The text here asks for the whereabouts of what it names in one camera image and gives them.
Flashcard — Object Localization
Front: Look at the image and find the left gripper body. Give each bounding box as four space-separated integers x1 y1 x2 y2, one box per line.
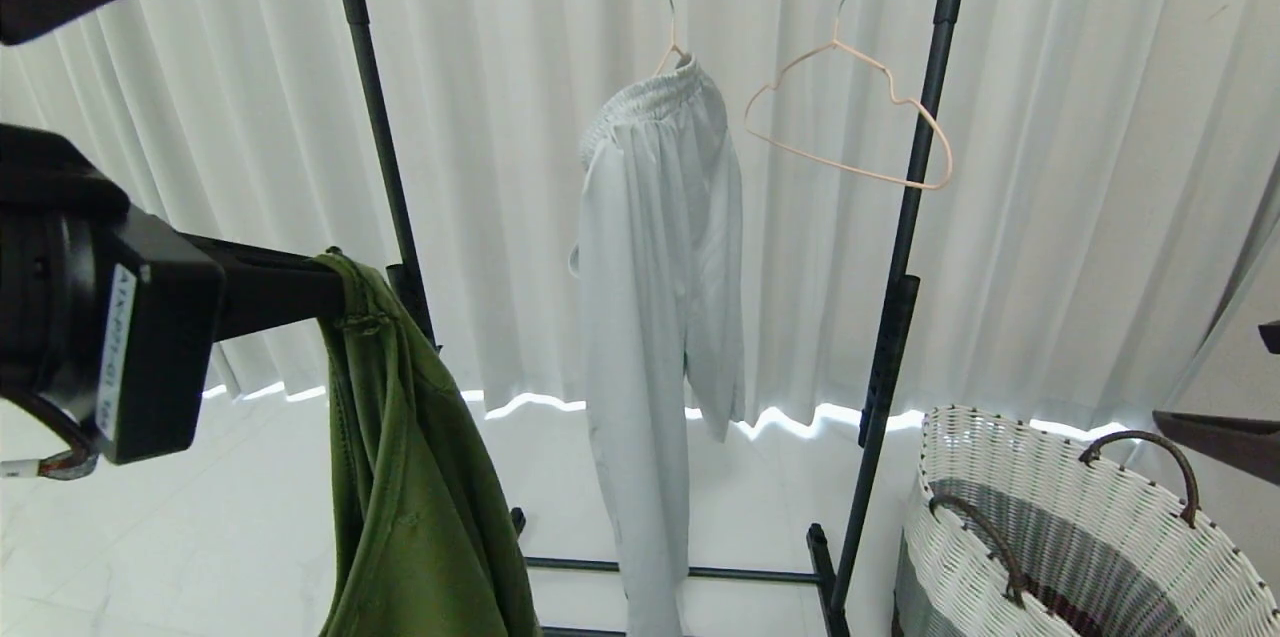
0 122 227 466

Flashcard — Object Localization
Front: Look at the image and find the green sleeveless top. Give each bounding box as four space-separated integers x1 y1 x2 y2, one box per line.
318 247 542 637

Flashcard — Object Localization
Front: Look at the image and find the white laundry basket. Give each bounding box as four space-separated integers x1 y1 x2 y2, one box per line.
893 405 1280 637

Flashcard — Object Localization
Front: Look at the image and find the pink clothes hanger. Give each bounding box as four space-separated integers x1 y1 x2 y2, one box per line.
652 0 696 80
743 0 954 192

